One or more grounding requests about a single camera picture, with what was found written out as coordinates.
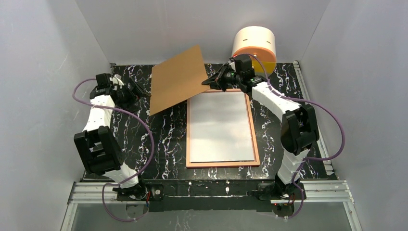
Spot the brown cardboard backing board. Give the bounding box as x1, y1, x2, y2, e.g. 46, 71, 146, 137
149, 45, 210, 116

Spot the beach landscape photo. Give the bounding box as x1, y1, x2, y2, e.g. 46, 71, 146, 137
189, 91, 256, 163

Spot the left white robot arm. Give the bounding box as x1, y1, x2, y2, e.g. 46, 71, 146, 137
74, 73, 150, 192

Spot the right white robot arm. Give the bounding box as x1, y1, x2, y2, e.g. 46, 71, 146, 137
202, 54, 319, 195

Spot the round cream drawer cabinet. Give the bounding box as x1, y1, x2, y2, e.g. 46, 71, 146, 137
231, 26, 277, 75

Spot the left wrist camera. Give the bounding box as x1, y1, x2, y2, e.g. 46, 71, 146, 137
111, 74, 125, 88

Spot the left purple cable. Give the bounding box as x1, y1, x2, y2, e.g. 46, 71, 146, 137
72, 78, 155, 222

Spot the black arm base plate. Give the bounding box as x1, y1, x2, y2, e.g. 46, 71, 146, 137
113, 180, 306, 216

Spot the aluminium right side rail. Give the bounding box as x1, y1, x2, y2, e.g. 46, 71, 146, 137
293, 61, 335, 176

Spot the aluminium rail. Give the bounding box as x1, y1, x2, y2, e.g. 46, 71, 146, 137
61, 180, 362, 231
293, 61, 335, 176

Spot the aluminium front rail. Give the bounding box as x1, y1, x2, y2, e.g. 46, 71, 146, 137
61, 180, 362, 231

